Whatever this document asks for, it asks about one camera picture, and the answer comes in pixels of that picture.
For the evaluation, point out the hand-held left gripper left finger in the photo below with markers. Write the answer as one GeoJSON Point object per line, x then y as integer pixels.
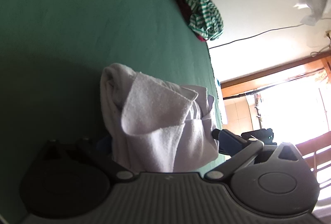
{"type": "Point", "coordinates": [103, 145]}

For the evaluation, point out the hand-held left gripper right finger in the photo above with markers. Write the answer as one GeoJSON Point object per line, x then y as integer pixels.
{"type": "Point", "coordinates": [225, 141]}

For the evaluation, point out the white pants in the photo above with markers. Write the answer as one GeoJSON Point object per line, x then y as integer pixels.
{"type": "Point", "coordinates": [155, 115]}

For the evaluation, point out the black vertical pipe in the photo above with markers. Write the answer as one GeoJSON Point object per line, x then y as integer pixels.
{"type": "Point", "coordinates": [240, 94]}

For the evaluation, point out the green table cloth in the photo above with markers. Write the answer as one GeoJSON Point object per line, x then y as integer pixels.
{"type": "Point", "coordinates": [77, 20]}

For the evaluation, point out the green striped shirt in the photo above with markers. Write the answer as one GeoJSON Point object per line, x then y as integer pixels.
{"type": "Point", "coordinates": [204, 12]}

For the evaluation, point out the dark red garment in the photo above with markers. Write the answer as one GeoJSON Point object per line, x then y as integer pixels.
{"type": "Point", "coordinates": [185, 11]}

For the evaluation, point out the wooden door frame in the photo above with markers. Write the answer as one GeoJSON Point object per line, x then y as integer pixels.
{"type": "Point", "coordinates": [258, 76]}

